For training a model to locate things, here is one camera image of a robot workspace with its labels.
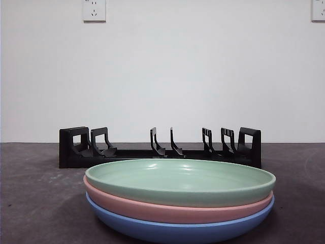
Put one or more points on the green plate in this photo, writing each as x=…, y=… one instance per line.
x=177, y=178

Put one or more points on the pink plate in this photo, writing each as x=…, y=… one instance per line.
x=177, y=214

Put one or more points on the blue plate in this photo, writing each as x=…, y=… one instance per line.
x=177, y=233

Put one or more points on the black dish rack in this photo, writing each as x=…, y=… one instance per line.
x=68, y=152

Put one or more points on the white wall socket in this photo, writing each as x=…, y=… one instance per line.
x=94, y=11
x=318, y=10

